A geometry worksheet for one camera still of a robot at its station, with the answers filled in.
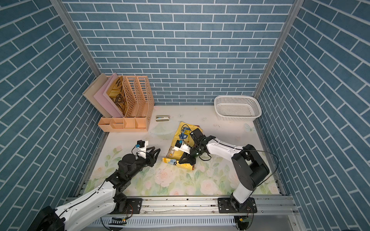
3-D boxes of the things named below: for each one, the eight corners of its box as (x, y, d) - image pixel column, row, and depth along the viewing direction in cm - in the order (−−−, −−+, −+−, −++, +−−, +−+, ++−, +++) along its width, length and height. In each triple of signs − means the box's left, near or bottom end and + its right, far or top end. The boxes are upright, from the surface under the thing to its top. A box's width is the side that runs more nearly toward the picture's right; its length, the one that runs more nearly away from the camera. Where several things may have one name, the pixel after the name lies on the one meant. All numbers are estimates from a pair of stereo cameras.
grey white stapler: (155, 121, 113) (155, 119, 111) (156, 116, 116) (156, 115, 114) (169, 121, 113) (168, 119, 111) (169, 116, 116) (169, 115, 114)
